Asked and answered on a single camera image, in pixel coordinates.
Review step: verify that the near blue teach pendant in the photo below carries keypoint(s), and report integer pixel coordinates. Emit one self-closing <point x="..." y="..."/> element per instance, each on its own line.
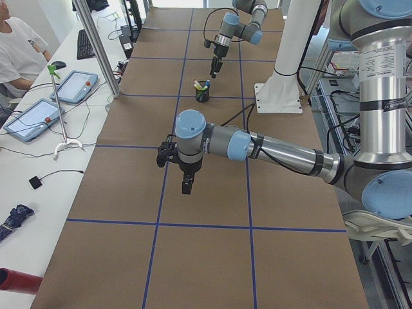
<point x="34" y="121"/>

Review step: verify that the aluminium frame post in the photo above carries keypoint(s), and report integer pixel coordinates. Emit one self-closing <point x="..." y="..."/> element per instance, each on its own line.
<point x="102" y="58"/>

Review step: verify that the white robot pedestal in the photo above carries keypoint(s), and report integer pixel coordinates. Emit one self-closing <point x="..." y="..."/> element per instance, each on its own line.
<point x="280" y="93"/>

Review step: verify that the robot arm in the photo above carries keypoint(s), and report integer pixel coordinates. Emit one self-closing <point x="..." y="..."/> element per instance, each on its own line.
<point x="232" y="27"/>
<point x="379" y="175"/>

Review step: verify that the blue teach pendant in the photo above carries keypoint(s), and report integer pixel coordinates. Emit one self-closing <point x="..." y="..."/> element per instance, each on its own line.
<point x="76" y="85"/>
<point x="34" y="121"/>

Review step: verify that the folded blue umbrella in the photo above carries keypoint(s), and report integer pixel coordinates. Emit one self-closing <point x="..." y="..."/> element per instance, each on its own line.
<point x="15" y="219"/>

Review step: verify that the white office chair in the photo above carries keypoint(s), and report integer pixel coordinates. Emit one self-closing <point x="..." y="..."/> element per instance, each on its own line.
<point x="367" y="226"/>

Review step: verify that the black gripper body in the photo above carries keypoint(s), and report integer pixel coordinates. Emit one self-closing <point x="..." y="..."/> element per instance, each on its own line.
<point x="220" y="51"/>
<point x="188" y="168"/>

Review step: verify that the black keyboard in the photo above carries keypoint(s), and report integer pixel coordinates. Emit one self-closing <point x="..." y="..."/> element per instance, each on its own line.
<point x="84" y="47"/>

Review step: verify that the red cylinder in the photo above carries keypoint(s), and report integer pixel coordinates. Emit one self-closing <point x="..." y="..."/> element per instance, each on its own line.
<point x="19" y="282"/>

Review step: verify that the person in white shirt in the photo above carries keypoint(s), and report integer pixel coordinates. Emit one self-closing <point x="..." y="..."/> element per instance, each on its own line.
<point x="24" y="54"/>

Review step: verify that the black mesh pen cup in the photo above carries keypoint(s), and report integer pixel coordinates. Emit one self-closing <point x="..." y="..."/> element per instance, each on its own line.
<point x="203" y="84"/>

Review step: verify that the black computer mouse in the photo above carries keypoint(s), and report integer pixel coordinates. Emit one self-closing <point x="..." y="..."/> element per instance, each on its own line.
<point x="59" y="64"/>

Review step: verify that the far blue teach pendant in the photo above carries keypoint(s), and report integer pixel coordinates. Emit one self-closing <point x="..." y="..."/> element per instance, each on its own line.
<point x="76" y="85"/>

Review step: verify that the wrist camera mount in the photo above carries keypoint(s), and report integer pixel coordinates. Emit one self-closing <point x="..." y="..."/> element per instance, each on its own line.
<point x="208" y="44"/>
<point x="167" y="152"/>

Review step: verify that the green highlighter pen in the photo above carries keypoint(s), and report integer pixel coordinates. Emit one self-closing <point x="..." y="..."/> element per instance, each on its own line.
<point x="203" y="96"/>

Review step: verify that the green handled reacher grabber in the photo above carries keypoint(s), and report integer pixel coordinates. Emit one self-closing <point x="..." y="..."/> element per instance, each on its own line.
<point x="66" y="141"/>

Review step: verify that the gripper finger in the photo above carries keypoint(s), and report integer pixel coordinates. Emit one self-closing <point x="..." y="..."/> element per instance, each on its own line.
<point x="187" y="183"/>
<point x="216" y="65"/>

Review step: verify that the small black puck device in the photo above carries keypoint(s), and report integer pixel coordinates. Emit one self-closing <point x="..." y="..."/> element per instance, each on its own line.
<point x="35" y="182"/>

